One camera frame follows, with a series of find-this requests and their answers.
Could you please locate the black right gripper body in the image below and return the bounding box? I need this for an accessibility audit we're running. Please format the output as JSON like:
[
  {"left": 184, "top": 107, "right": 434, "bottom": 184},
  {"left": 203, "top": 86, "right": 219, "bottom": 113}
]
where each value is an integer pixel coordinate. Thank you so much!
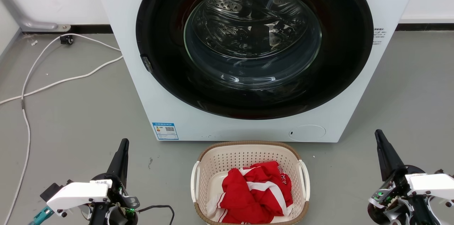
[{"left": 367, "top": 165, "right": 426, "bottom": 225}]

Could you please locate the beige perforated laundry basket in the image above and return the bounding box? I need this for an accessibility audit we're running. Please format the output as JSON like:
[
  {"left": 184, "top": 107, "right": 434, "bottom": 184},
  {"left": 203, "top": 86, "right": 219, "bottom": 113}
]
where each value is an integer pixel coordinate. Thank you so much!
[{"left": 190, "top": 141, "right": 311, "bottom": 225}]

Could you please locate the small printed text sticker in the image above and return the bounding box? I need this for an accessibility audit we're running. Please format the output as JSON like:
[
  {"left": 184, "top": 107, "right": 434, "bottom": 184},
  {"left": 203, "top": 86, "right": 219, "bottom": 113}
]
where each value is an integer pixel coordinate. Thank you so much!
[{"left": 372, "top": 27, "right": 387, "bottom": 45}]

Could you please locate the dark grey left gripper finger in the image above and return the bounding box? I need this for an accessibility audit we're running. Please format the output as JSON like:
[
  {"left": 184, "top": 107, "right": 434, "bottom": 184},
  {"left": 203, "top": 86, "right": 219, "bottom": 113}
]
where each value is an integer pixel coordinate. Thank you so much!
[{"left": 106, "top": 139, "right": 129, "bottom": 187}]

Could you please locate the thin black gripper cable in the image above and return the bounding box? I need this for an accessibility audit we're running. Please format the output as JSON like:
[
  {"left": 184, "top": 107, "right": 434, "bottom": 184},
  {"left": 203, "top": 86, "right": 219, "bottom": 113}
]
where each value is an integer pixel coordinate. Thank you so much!
[{"left": 138, "top": 205, "right": 175, "bottom": 225}]

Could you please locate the black round washer door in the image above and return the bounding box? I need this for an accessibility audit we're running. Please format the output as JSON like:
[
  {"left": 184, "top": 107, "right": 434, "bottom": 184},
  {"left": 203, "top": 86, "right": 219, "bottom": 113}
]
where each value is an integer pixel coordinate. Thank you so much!
[{"left": 135, "top": 0, "right": 374, "bottom": 120}]

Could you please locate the black door latch handle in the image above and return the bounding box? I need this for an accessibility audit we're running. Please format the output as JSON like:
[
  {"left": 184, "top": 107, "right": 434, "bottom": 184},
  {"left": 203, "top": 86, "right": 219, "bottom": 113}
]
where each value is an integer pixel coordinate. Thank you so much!
[{"left": 141, "top": 55, "right": 154, "bottom": 74}]

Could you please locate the white power cable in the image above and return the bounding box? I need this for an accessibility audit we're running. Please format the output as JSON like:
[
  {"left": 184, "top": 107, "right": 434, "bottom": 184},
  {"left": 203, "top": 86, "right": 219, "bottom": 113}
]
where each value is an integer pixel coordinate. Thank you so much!
[
  {"left": 0, "top": 55, "right": 124, "bottom": 106},
  {"left": 3, "top": 33, "right": 122, "bottom": 225}
]

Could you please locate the red and white garment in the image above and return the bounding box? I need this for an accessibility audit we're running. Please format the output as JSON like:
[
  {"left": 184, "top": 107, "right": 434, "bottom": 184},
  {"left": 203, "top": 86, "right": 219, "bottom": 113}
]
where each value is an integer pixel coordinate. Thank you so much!
[{"left": 206, "top": 161, "right": 294, "bottom": 224}]

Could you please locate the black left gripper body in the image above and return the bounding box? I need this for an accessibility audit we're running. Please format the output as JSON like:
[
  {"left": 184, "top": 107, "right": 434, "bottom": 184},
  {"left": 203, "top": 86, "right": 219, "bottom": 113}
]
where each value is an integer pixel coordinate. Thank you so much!
[{"left": 88, "top": 174, "right": 140, "bottom": 225}]

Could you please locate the round white filter cover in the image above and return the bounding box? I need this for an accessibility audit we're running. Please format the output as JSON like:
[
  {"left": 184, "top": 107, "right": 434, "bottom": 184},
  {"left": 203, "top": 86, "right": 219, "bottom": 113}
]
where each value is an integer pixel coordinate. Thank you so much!
[{"left": 288, "top": 125, "right": 326, "bottom": 142}]

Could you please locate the grey drain hose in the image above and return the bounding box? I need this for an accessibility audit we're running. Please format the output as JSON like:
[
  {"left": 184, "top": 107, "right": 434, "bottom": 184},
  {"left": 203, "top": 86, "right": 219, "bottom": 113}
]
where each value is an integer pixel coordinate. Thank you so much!
[{"left": 0, "top": 0, "right": 71, "bottom": 32}]

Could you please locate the blue energy label sticker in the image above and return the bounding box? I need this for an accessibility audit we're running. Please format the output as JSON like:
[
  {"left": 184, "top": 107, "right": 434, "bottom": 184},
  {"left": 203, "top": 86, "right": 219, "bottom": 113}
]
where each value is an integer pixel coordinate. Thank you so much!
[{"left": 152, "top": 122, "right": 179, "bottom": 141}]

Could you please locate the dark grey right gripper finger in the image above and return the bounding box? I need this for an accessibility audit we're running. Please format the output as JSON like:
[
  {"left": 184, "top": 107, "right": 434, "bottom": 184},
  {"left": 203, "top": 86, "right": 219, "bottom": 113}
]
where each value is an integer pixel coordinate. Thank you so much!
[{"left": 375, "top": 129, "right": 406, "bottom": 182}]

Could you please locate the white front-load washing machine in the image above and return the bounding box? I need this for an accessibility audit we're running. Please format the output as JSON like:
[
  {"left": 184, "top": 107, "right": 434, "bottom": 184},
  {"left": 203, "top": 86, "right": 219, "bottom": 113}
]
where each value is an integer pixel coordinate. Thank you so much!
[{"left": 89, "top": 0, "right": 424, "bottom": 143}]

